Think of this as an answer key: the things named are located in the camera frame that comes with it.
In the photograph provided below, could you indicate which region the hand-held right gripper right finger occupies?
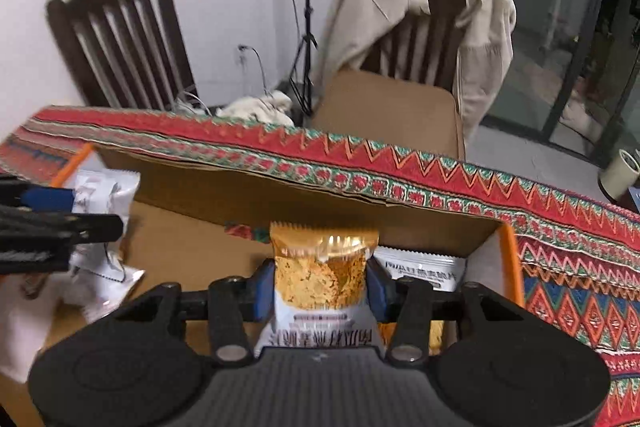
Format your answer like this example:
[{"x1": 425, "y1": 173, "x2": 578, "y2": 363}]
[{"x1": 367, "y1": 257, "x2": 521, "y2": 367}]

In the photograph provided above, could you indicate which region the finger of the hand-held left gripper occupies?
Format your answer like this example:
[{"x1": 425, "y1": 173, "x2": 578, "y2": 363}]
[
  {"x1": 0, "y1": 207, "x2": 124, "y2": 274},
  {"x1": 0, "y1": 174, "x2": 77, "y2": 214}
]

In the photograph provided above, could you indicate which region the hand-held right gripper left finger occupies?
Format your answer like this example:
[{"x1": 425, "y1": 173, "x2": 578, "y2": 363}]
[{"x1": 117, "y1": 259, "x2": 276, "y2": 364}]

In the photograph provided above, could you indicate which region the gold snack packet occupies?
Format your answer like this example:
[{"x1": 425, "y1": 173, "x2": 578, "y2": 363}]
[{"x1": 254, "y1": 221, "x2": 388, "y2": 358}]

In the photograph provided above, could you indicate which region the white snack packet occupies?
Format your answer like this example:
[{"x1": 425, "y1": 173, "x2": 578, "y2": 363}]
[
  {"x1": 374, "y1": 246, "x2": 468, "y2": 294},
  {"x1": 71, "y1": 169, "x2": 142, "y2": 218},
  {"x1": 69, "y1": 249, "x2": 147, "y2": 324}
]

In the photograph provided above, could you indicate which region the orange cardboard box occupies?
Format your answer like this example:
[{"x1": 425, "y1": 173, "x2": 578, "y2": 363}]
[{"x1": 0, "y1": 142, "x2": 526, "y2": 427}]

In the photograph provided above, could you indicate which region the dark wooden chair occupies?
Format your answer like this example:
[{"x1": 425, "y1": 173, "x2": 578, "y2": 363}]
[
  {"x1": 46, "y1": 0, "x2": 199, "y2": 112},
  {"x1": 310, "y1": 0, "x2": 468, "y2": 160}
]

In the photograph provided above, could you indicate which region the patterned red tablecloth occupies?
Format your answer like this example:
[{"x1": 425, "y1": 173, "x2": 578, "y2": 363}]
[{"x1": 0, "y1": 106, "x2": 640, "y2": 427}]

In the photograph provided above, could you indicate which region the beige cloth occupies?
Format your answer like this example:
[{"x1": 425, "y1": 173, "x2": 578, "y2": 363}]
[{"x1": 215, "y1": 90, "x2": 297, "y2": 128}]

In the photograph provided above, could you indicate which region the white round container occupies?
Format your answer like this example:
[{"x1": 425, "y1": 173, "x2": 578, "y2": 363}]
[{"x1": 598, "y1": 149, "x2": 640, "y2": 200}]

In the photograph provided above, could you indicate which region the black tripod stand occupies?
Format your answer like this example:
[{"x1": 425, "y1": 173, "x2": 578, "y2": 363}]
[{"x1": 286, "y1": 0, "x2": 321, "y2": 116}]

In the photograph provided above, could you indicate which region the sliding glass door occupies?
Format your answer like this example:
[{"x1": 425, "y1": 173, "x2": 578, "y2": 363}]
[{"x1": 389, "y1": 0, "x2": 640, "y2": 168}]

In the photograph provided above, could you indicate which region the black wall cable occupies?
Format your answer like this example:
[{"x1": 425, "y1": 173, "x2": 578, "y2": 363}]
[{"x1": 237, "y1": 44, "x2": 272, "y2": 98}]

